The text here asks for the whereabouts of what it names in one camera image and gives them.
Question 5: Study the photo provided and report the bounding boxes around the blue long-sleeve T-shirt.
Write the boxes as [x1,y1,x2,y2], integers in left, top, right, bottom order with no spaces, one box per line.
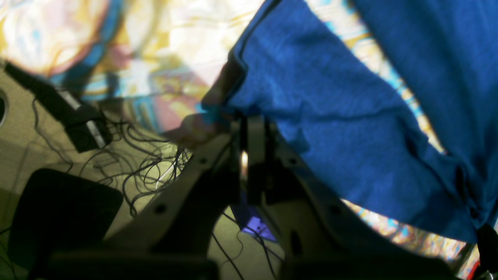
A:
[201,0,497,243]

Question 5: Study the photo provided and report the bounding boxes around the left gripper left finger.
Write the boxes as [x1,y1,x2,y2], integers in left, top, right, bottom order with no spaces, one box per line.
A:
[105,117,242,257]

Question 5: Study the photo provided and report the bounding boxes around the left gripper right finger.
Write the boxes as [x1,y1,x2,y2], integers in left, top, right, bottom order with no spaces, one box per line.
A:
[246,116,440,269]

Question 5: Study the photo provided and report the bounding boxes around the black power adapter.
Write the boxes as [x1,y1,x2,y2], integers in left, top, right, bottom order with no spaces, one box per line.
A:
[5,63,113,153]

